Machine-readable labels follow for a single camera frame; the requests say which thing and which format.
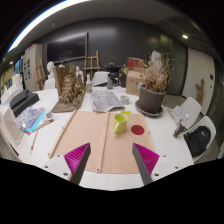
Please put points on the white plaster bust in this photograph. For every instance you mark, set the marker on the white plaster bust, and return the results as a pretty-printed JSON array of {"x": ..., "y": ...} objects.
[{"x": 50, "y": 67}]

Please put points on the small yellow marker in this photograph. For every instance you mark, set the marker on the small yellow marker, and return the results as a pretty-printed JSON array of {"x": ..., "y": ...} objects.
[{"x": 125, "y": 112}]

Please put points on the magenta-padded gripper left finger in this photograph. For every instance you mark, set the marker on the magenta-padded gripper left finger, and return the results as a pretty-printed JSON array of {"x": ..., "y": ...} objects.
[{"x": 76, "y": 160}]

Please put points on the white chair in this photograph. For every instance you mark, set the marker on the white chair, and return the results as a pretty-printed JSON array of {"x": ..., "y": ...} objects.
[
  {"x": 208, "y": 123},
  {"x": 191, "y": 106},
  {"x": 100, "y": 78}
]

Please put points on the brown cardboard box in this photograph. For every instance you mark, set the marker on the brown cardboard box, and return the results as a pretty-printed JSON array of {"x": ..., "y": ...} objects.
[{"x": 133, "y": 83}]

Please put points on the small white plaster figurine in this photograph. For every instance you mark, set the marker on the small white plaster figurine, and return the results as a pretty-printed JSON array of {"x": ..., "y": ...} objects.
[{"x": 79, "y": 72}]

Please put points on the yellow-green mug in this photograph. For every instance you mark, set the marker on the yellow-green mug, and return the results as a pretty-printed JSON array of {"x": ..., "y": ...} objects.
[{"x": 120, "y": 124}]

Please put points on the flat round red coaster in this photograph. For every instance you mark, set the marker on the flat round red coaster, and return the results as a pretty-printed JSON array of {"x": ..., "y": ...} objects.
[{"x": 137, "y": 129}]

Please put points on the dark grey pot, dry plant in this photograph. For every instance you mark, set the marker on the dark grey pot, dry plant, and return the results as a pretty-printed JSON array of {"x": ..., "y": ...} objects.
[{"x": 151, "y": 100}]

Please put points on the stack of papers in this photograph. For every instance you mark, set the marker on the stack of papers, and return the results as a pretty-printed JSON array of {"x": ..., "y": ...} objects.
[{"x": 177, "y": 115}]

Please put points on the dark wall screen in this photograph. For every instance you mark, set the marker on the dark wall screen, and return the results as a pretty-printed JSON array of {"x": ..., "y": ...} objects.
[{"x": 66, "y": 46}]

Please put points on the colourful book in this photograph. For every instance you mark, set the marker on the colourful book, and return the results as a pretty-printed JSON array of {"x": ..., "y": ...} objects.
[{"x": 30, "y": 119}]

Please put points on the printed newspaper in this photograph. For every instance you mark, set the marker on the printed newspaper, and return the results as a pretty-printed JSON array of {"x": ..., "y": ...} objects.
[{"x": 105, "y": 100}]

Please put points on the brown carved sculpture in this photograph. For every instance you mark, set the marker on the brown carved sculpture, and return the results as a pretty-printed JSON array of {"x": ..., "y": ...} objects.
[{"x": 70, "y": 90}]

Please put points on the wooden easel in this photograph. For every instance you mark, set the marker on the wooden easel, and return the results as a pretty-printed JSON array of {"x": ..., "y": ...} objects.
[
  {"x": 40, "y": 71},
  {"x": 91, "y": 68}
]

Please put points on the round ceiling spotlight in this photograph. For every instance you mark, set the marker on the round ceiling spotlight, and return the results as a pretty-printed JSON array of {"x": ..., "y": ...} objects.
[{"x": 185, "y": 36}]

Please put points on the long white ceiling light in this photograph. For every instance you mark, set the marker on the long white ceiling light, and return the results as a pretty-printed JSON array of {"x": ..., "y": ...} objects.
[{"x": 40, "y": 18}]

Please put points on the red box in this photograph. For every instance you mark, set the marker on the red box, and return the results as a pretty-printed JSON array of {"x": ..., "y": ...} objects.
[{"x": 133, "y": 62}]

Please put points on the white spray bottle, green label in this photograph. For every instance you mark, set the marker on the white spray bottle, green label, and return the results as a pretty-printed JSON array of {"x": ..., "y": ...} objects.
[{"x": 88, "y": 86}]

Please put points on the small dark jar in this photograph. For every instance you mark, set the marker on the small dark jar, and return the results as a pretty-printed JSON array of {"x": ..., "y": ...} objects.
[{"x": 49, "y": 114}]

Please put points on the wooden wall figure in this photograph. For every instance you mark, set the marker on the wooden wall figure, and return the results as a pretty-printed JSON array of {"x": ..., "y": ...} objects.
[{"x": 200, "y": 91}]

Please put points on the black box stack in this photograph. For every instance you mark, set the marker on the black box stack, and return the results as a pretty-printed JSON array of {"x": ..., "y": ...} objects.
[{"x": 24, "y": 100}]

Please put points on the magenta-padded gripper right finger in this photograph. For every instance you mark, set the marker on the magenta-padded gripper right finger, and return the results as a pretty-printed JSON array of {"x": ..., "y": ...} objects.
[{"x": 146, "y": 160}]

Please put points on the grey plant saucer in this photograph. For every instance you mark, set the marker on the grey plant saucer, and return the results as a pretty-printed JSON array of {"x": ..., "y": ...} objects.
[{"x": 146, "y": 113}]

